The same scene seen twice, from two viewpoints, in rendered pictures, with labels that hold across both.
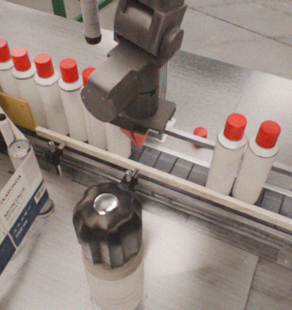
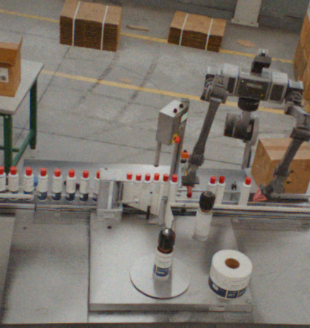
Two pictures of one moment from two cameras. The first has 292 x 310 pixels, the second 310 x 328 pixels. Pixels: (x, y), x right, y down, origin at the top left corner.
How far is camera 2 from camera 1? 317 cm
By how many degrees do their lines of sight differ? 32
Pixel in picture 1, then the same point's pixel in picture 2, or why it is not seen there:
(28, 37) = not seen: hidden behind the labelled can
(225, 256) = (220, 220)
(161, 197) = (191, 213)
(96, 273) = (205, 214)
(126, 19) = (193, 157)
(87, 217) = (207, 195)
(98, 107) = (191, 178)
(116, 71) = (194, 168)
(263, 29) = (142, 145)
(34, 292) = (177, 241)
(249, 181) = (219, 196)
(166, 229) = not seen: hidden behind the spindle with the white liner
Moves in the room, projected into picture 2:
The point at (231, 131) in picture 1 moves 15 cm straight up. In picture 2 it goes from (212, 181) to (217, 159)
